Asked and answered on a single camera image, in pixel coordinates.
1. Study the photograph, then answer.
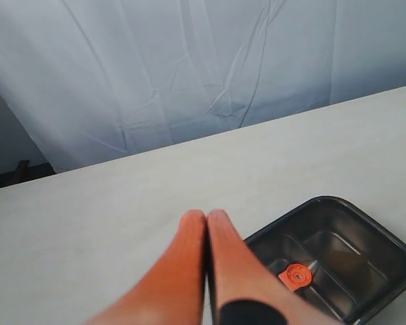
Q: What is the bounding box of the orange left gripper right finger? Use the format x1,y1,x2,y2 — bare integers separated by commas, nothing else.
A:
207,209,337,324

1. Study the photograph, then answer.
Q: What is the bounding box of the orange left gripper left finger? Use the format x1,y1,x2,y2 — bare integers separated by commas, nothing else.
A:
86,210,207,324

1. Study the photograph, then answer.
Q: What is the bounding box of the dark transparent lunch box lid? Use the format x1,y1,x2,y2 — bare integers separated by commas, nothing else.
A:
245,196,406,324

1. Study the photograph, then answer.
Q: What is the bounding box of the black light stand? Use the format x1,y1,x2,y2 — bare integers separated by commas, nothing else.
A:
0,160,56,188

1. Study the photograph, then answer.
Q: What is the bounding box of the white backdrop cloth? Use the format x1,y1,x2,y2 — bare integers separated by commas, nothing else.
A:
0,1,406,172

